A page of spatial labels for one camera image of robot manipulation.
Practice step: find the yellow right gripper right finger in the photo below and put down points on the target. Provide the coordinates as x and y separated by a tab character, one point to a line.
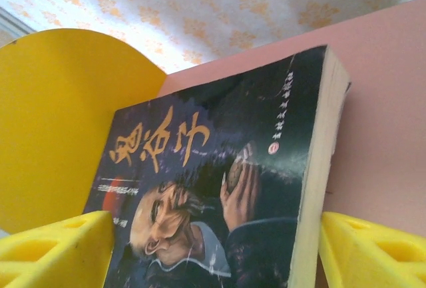
376	258

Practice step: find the yellow pink blue bookshelf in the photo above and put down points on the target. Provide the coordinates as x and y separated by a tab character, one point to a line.
50	118

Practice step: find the aluminium frame post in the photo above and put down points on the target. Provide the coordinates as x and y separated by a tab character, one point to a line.
13	22

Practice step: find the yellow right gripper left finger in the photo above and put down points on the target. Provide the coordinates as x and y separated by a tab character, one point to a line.
50	254

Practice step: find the purple old man cover book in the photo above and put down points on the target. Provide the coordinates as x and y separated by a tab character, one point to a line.
216	175

